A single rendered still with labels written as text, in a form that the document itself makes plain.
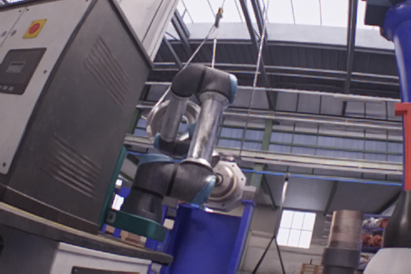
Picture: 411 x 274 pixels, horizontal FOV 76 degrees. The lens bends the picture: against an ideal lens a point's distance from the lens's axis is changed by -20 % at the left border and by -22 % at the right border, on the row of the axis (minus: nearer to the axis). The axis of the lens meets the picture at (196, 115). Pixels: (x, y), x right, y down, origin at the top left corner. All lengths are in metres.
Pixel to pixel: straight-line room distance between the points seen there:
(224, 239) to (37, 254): 2.63
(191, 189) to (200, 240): 2.17
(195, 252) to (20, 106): 2.75
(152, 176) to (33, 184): 0.52
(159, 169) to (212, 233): 2.18
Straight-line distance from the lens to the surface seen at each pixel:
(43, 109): 0.61
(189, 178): 1.06
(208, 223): 3.21
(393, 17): 2.40
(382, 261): 0.68
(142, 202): 1.03
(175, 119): 1.38
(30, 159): 0.61
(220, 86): 1.22
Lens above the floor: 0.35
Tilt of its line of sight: 24 degrees up
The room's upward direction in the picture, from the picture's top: 16 degrees clockwise
